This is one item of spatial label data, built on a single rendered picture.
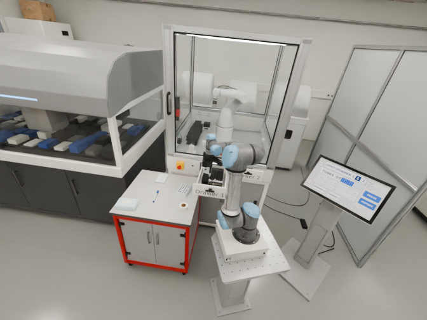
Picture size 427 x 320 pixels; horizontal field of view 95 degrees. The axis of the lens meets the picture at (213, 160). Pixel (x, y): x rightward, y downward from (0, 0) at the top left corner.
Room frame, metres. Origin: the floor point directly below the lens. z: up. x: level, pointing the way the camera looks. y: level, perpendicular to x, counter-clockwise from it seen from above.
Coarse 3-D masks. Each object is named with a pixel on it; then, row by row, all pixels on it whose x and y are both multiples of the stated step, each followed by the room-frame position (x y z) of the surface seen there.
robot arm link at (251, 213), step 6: (246, 204) 0.91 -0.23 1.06; (252, 204) 0.93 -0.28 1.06; (246, 210) 0.86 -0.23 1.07; (252, 210) 0.87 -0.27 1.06; (258, 210) 0.88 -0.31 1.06; (246, 216) 0.84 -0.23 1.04; (252, 216) 0.84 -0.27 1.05; (258, 216) 0.86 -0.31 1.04; (246, 222) 0.82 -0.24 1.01; (252, 222) 0.84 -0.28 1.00; (246, 228) 0.84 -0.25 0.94; (252, 228) 0.84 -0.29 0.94
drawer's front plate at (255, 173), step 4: (252, 172) 1.52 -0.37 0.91; (256, 172) 1.52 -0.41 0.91; (260, 172) 1.52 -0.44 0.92; (244, 176) 1.53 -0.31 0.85; (248, 176) 1.52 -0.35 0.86; (252, 176) 1.52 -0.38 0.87; (256, 176) 1.52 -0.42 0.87; (260, 176) 1.52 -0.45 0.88; (256, 180) 1.52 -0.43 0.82; (260, 180) 1.52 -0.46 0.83
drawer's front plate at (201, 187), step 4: (196, 184) 1.23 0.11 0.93; (200, 184) 1.24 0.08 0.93; (204, 184) 1.24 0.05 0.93; (196, 188) 1.23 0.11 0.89; (200, 188) 1.23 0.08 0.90; (204, 188) 1.23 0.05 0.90; (208, 188) 1.22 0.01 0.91; (212, 188) 1.22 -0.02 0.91; (216, 188) 1.22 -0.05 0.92; (220, 188) 1.22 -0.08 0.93; (224, 188) 1.22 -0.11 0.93; (196, 192) 1.23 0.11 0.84; (200, 192) 1.23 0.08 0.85; (208, 192) 1.22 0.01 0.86; (212, 192) 1.22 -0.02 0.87; (216, 192) 1.22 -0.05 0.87; (220, 192) 1.22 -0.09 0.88; (224, 192) 1.22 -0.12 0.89; (208, 196) 1.22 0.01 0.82; (212, 196) 1.22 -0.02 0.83; (216, 196) 1.22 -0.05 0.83; (220, 196) 1.22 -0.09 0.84; (224, 196) 1.22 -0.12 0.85
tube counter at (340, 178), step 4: (336, 176) 1.28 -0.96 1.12; (340, 176) 1.27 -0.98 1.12; (340, 180) 1.25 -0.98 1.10; (344, 180) 1.23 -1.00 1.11; (348, 180) 1.23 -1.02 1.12; (348, 184) 1.20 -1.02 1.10; (352, 184) 1.20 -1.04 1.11; (356, 184) 1.19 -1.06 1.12; (356, 188) 1.17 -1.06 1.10; (360, 188) 1.16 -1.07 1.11
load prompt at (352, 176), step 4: (324, 164) 1.38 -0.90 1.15; (328, 164) 1.37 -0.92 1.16; (332, 164) 1.36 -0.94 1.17; (328, 168) 1.35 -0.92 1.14; (332, 168) 1.34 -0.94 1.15; (336, 168) 1.33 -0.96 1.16; (340, 168) 1.32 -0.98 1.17; (336, 172) 1.30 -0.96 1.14; (340, 172) 1.29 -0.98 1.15; (344, 172) 1.28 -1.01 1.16; (348, 172) 1.27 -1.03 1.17; (352, 172) 1.26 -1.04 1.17; (344, 176) 1.26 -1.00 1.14; (348, 176) 1.25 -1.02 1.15; (352, 176) 1.24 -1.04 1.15; (356, 176) 1.23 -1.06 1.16; (360, 176) 1.22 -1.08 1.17; (356, 180) 1.21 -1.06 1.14; (360, 180) 1.20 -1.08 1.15; (364, 180) 1.19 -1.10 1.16; (364, 184) 1.17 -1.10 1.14
